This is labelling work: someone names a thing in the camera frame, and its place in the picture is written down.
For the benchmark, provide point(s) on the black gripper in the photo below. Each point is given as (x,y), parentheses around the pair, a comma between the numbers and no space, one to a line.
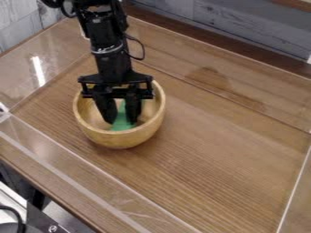
(114,81)

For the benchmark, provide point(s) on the green rectangular block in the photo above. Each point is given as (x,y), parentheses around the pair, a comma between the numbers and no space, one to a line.
(122,123)

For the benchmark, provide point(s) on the brown wooden bowl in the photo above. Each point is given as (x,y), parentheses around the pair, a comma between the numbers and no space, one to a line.
(121,137)

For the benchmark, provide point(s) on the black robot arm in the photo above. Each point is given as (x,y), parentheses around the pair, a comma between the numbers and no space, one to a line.
(105,25)

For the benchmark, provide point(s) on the black metal frame bracket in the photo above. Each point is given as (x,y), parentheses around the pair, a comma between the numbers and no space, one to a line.
(41,223)

